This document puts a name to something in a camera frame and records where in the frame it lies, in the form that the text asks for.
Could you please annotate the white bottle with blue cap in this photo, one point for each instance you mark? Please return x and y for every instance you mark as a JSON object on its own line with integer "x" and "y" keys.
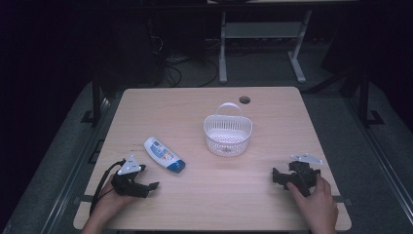
{"x": 162, "y": 154}

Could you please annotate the grey metal floor rail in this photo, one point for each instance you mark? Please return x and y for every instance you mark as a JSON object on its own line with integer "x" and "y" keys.
{"x": 383, "y": 162}
{"x": 74, "y": 169}

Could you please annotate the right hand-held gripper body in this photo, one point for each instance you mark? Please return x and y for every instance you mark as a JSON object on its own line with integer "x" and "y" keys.
{"x": 305, "y": 177}

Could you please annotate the white plastic basket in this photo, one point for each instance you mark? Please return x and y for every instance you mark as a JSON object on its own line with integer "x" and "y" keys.
{"x": 228, "y": 136}

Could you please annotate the person's left hand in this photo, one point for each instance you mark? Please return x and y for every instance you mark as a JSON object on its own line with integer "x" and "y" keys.
{"x": 108, "y": 201}

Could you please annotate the black metal stand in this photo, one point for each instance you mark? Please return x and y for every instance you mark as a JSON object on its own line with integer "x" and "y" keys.
{"x": 364, "y": 97}
{"x": 96, "y": 97}

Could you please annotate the dark cabinet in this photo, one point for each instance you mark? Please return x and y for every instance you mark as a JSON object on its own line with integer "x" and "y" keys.
{"x": 130, "y": 52}

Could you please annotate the person's right hand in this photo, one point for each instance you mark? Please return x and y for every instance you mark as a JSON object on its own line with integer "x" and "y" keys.
{"x": 319, "y": 208}

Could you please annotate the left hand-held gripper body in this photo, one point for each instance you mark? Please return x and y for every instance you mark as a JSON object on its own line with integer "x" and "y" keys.
{"x": 128, "y": 187}

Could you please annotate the white metal desk frame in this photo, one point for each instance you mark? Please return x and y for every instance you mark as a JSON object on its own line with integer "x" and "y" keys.
{"x": 259, "y": 30}

